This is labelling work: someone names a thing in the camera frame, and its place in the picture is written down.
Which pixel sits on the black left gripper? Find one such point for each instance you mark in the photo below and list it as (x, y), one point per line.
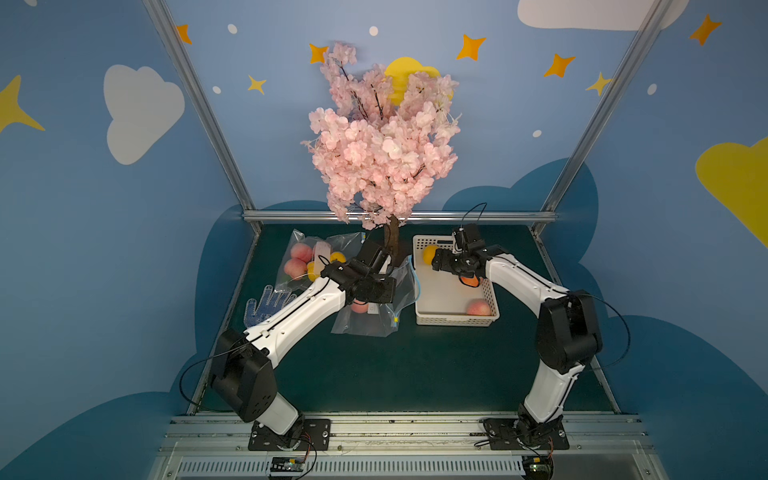
(379, 288)

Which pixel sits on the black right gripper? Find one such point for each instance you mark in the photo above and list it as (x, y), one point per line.
(444, 261)

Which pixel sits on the yellow peach red spot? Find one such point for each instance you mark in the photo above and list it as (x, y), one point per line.
(429, 253)

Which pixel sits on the clear zip-top bag blue zipper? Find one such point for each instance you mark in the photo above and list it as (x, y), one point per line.
(349, 244)

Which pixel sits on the pink peach large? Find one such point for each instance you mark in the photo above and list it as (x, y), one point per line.
(301, 251)

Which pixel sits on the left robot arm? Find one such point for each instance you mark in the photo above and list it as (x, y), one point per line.
(242, 367)

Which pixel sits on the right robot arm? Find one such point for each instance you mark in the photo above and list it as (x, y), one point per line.
(567, 334)

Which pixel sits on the orange-pink cracked peach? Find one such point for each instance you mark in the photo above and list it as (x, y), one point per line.
(472, 282)

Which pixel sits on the pink peach basket front right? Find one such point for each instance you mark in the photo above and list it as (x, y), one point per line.
(479, 307)

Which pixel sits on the orange peach basket front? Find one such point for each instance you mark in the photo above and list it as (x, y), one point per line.
(312, 273)

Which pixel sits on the white perforated plastic basket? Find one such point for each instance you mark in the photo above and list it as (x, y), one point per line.
(443, 300)

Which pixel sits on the blue dotted work glove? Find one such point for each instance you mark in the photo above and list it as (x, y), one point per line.
(270, 303)

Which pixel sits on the pink cherry blossom tree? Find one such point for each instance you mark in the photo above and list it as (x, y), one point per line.
(385, 142)

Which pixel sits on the left green circuit board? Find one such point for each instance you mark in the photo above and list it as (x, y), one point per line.
(286, 465)

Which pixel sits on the right aluminium corner post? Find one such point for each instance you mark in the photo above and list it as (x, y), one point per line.
(640, 46)

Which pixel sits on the aluminium corner post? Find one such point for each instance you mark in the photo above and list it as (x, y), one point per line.
(162, 20)
(640, 46)

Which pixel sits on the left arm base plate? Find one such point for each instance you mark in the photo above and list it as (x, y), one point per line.
(303, 434)

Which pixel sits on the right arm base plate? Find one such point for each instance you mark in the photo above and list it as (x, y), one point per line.
(521, 434)

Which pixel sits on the left aluminium corner post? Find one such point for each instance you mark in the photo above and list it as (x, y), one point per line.
(162, 20)

